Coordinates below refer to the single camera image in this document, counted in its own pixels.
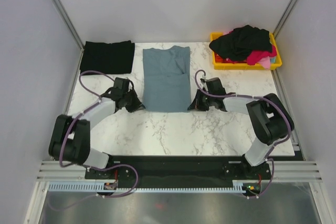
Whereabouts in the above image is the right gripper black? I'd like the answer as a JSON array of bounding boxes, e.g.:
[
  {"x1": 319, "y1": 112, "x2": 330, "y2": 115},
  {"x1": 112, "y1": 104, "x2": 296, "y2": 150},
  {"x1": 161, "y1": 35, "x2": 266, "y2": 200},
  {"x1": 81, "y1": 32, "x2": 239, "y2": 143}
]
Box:
[{"x1": 188, "y1": 89, "x2": 215, "y2": 111}]

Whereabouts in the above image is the crumpled black t shirt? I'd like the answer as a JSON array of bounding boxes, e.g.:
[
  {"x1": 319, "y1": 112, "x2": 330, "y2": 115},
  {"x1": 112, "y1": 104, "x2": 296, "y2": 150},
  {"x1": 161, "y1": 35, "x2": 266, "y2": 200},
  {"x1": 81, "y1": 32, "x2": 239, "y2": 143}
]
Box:
[{"x1": 209, "y1": 25, "x2": 272, "y2": 61}]

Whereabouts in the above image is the aluminium front rail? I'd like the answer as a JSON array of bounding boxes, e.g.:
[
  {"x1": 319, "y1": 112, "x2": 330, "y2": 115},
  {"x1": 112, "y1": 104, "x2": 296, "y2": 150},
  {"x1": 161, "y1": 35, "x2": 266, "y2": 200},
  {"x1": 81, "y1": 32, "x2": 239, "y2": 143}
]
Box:
[{"x1": 37, "y1": 161, "x2": 322, "y2": 183}]

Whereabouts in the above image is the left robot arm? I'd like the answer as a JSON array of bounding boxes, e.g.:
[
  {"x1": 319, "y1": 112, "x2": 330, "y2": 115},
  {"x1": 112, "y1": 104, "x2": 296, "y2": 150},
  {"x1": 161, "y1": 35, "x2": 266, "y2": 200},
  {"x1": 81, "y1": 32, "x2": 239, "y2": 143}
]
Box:
[{"x1": 48, "y1": 78, "x2": 145, "y2": 178}]

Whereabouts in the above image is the folded black t shirt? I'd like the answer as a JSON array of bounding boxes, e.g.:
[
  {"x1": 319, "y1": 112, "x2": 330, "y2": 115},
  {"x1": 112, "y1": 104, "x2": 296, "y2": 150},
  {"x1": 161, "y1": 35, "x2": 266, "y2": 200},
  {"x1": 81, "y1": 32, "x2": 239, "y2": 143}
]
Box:
[{"x1": 80, "y1": 40, "x2": 135, "y2": 74}]

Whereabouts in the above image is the white slotted cable duct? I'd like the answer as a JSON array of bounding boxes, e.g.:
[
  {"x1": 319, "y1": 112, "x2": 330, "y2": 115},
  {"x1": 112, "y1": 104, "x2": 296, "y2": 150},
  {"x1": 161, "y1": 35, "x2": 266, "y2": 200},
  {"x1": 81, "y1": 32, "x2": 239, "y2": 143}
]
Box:
[{"x1": 48, "y1": 181, "x2": 246, "y2": 193}]

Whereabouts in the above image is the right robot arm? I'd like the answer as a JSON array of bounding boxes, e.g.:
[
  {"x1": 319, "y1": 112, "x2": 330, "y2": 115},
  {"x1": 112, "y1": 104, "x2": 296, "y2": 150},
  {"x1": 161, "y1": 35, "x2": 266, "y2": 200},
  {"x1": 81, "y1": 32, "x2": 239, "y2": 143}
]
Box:
[{"x1": 188, "y1": 78, "x2": 295, "y2": 179}]

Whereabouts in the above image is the right aluminium frame post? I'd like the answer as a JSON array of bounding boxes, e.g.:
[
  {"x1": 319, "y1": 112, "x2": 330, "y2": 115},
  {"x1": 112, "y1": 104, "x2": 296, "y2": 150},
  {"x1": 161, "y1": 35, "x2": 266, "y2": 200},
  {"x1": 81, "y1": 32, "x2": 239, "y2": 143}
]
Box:
[{"x1": 273, "y1": 0, "x2": 299, "y2": 38}]

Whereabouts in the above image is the left aluminium frame post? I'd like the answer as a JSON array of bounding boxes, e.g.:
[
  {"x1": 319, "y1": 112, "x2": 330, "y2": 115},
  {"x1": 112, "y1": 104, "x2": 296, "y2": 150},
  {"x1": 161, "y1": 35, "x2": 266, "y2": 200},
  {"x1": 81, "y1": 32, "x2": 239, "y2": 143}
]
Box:
[{"x1": 52, "y1": 0, "x2": 83, "y2": 50}]

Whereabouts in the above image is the aluminium frame post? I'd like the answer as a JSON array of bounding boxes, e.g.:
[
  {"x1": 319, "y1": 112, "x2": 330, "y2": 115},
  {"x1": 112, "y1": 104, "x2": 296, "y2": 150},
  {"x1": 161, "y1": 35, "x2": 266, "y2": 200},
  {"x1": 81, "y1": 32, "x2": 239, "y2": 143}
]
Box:
[
  {"x1": 273, "y1": 0, "x2": 299, "y2": 38},
  {"x1": 52, "y1": 0, "x2": 83, "y2": 50}
]

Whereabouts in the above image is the yellow plastic bin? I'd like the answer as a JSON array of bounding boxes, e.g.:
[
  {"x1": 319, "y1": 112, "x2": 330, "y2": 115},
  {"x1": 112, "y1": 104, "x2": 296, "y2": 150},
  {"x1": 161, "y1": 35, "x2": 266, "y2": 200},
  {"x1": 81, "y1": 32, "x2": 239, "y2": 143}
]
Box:
[{"x1": 211, "y1": 33, "x2": 282, "y2": 70}]

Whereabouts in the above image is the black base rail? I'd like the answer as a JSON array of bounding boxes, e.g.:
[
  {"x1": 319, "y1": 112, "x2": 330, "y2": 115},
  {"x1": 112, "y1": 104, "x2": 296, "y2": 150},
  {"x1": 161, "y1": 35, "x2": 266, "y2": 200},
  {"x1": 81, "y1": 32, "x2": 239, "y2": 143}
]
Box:
[{"x1": 85, "y1": 156, "x2": 271, "y2": 188}]

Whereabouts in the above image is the light pink t shirt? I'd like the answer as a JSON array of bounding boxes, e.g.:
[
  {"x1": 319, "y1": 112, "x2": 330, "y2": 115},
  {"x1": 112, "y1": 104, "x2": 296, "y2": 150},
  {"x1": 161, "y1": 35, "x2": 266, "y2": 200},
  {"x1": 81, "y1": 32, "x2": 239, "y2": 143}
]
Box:
[{"x1": 257, "y1": 56, "x2": 272, "y2": 70}]

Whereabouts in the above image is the blue-grey t shirt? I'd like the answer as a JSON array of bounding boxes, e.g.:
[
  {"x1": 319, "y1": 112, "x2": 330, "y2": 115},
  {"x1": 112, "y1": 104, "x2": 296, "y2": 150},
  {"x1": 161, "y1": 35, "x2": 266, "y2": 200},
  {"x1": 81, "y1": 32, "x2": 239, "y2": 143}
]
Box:
[{"x1": 143, "y1": 46, "x2": 191, "y2": 113}]

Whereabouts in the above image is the red t shirt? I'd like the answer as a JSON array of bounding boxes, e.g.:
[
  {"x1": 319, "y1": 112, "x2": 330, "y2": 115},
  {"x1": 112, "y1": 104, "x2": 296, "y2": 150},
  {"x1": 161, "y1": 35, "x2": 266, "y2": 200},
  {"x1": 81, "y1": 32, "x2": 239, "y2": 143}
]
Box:
[{"x1": 214, "y1": 53, "x2": 236, "y2": 63}]

